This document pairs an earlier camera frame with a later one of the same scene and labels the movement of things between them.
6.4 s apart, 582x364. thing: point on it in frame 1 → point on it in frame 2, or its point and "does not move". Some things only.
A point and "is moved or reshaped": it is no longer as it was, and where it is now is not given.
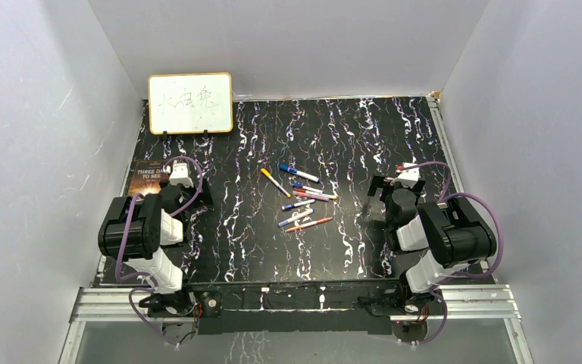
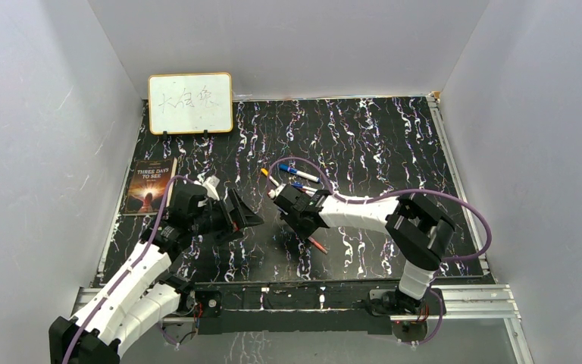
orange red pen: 312,223 is moved or reshaped
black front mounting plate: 292,306 does not move
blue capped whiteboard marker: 307,176 does not move
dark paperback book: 146,177 does not move
